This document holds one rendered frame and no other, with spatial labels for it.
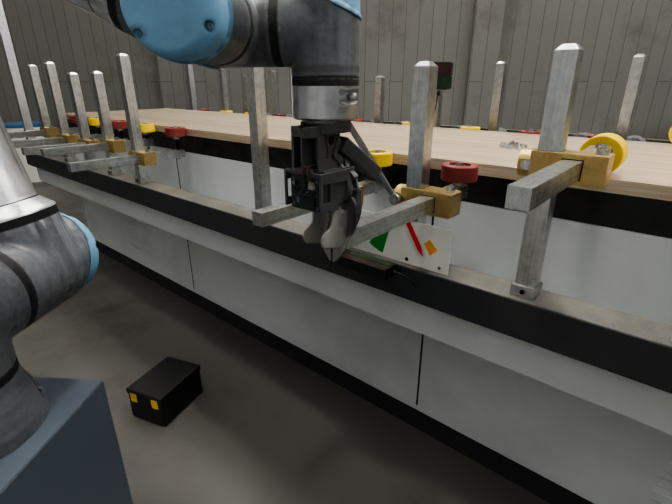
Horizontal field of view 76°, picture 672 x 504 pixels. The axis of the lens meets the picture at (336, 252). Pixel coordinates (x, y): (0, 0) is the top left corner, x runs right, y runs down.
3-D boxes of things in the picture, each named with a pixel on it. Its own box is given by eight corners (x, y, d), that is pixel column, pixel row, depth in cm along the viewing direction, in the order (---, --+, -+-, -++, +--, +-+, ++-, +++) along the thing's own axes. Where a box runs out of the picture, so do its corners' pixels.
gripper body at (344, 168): (284, 208, 62) (280, 122, 58) (323, 197, 68) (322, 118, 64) (323, 218, 58) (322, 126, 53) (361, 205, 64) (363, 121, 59)
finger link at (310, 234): (298, 264, 66) (296, 206, 63) (323, 253, 71) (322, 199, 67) (312, 269, 65) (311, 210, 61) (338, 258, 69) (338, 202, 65)
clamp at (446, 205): (448, 220, 85) (451, 195, 84) (391, 208, 94) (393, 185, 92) (461, 213, 89) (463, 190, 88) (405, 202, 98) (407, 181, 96)
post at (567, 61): (527, 322, 82) (580, 42, 64) (509, 315, 84) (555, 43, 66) (533, 314, 84) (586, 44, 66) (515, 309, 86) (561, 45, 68)
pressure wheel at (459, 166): (463, 219, 94) (469, 166, 90) (431, 212, 99) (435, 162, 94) (478, 211, 99) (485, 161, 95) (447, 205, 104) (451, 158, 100)
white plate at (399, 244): (446, 276, 89) (451, 230, 85) (349, 247, 105) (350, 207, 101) (448, 275, 90) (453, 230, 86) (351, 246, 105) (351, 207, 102)
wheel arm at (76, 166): (72, 174, 147) (69, 162, 146) (68, 173, 149) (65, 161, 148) (185, 158, 178) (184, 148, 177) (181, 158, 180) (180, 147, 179)
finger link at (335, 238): (312, 269, 65) (311, 210, 61) (338, 258, 69) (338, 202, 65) (328, 275, 63) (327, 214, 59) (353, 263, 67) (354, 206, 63)
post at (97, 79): (116, 189, 188) (93, 71, 170) (112, 188, 190) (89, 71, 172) (123, 188, 190) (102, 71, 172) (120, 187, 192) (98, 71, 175)
